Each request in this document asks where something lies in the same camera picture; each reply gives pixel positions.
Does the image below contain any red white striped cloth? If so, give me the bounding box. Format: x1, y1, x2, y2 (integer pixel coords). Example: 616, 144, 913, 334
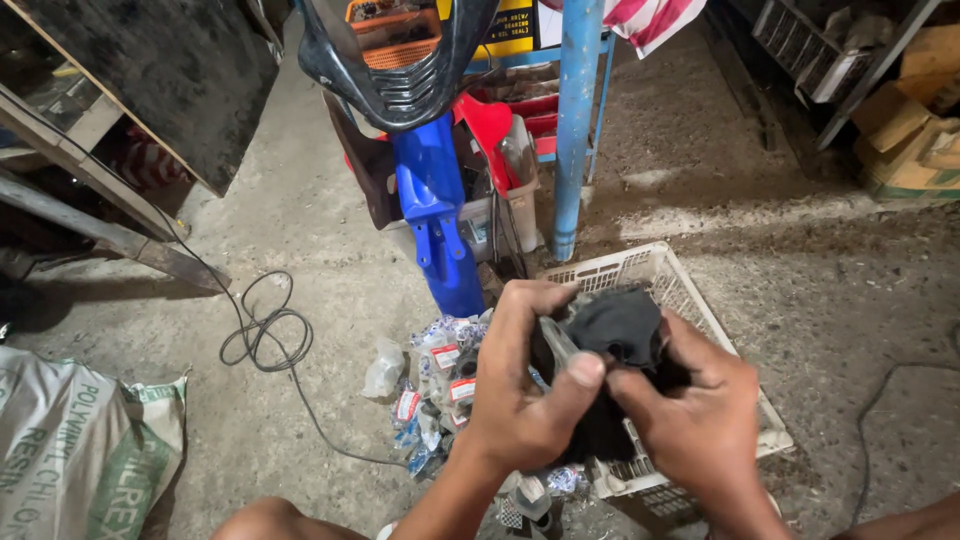
538, 0, 708, 60

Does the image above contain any black motorcycle fairing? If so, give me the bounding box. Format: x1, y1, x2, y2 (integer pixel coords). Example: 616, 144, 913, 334
296, 0, 502, 135

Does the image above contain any pile of small bagged parts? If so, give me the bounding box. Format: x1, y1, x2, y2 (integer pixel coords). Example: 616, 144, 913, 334
390, 309, 595, 537

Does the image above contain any blue motorcycle fender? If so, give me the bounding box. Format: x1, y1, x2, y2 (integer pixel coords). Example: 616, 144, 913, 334
389, 112, 488, 318

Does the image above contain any yellow cardboard box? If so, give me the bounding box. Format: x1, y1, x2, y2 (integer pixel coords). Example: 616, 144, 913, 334
436, 0, 543, 61

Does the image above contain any black cloth rag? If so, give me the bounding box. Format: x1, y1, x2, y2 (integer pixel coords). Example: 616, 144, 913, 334
528, 286, 693, 466

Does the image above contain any long black coiled cable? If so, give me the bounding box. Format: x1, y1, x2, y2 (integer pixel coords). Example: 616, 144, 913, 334
13, 101, 411, 468

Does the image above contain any clear plastic storage bin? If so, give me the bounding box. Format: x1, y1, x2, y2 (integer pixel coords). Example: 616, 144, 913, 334
381, 114, 542, 265

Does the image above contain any thin black cable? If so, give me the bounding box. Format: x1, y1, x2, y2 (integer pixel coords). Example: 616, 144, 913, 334
850, 322, 960, 528

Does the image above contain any dark brown plastic panel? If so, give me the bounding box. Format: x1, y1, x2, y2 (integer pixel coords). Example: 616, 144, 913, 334
321, 90, 404, 231

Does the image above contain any white plastic mesh crate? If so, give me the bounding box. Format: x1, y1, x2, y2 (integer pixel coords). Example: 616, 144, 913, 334
536, 240, 796, 501

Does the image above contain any person's right hand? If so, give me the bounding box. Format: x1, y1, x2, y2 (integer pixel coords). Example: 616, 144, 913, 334
606, 307, 764, 505

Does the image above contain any grey metal part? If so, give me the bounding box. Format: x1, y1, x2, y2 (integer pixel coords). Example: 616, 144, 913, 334
538, 316, 583, 373

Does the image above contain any person's right leg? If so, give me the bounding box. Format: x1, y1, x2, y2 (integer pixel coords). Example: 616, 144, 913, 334
831, 491, 960, 540

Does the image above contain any person's left leg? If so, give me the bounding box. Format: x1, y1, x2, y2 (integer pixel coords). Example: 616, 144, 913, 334
210, 495, 370, 540

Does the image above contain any red plastic motorcycle panel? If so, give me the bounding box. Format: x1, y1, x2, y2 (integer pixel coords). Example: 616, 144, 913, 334
452, 90, 561, 199

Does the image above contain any person's left hand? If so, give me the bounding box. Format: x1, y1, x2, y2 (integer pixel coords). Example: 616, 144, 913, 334
456, 280, 607, 480

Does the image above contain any white woven sack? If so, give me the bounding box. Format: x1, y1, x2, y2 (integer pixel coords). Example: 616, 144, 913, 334
0, 345, 189, 540

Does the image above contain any crumpled clear plastic bag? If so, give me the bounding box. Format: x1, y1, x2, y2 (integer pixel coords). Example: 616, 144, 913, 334
360, 336, 407, 399

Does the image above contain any person's leg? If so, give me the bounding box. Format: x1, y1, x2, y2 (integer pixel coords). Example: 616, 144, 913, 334
831, 491, 960, 540
210, 495, 370, 540

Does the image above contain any metal shelf with cartons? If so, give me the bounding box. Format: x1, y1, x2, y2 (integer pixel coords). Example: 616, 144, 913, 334
705, 0, 960, 204

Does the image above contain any orange plastic basket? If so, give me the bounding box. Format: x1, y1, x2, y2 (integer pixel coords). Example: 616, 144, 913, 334
344, 0, 444, 72

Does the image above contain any wooden workbench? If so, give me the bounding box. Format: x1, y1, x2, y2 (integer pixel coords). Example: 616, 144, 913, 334
0, 0, 288, 294

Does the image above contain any blue metal rack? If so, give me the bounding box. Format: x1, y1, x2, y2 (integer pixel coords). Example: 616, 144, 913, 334
463, 0, 618, 263

